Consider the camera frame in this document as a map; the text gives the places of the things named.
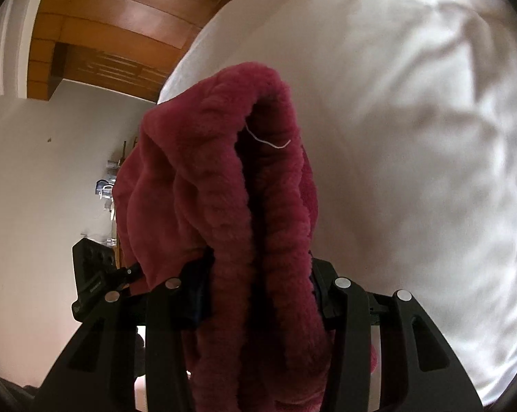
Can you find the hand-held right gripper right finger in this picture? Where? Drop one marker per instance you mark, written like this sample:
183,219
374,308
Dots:
322,292

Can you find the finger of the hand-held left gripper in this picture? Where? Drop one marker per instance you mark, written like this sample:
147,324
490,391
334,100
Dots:
126,277

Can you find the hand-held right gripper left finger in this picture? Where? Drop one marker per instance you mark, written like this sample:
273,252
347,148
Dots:
196,300

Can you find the red fleece towel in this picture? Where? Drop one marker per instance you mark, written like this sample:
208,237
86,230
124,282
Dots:
249,223

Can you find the white fleece blanket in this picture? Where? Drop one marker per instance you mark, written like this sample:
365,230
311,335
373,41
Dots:
412,137

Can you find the dark wooden slatted cabinet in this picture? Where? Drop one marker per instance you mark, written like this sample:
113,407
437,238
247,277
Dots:
112,73

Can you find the white curtain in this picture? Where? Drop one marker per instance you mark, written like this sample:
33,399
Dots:
14,38

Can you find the wall rack with hanging items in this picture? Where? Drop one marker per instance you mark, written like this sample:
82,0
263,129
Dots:
106,189

